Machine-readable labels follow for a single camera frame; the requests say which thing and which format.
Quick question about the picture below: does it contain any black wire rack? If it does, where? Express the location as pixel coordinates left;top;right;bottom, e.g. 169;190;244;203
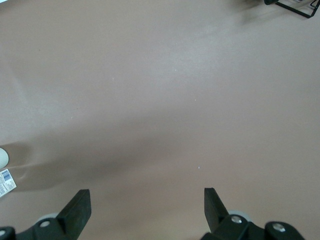
263;0;320;19

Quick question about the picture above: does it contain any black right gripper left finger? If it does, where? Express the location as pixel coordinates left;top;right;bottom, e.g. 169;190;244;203
0;188;92;240

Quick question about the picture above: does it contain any white mug with grey inside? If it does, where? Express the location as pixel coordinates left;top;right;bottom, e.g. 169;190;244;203
0;147;10;170

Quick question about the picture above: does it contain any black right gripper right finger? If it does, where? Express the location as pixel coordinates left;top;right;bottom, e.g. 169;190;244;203
200;187;307;240

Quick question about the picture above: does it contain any blue white milk carton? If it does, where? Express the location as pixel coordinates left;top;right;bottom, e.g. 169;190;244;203
0;168;17;199

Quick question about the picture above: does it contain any brown table cover sheet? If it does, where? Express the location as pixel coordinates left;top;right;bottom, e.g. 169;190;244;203
0;0;320;240

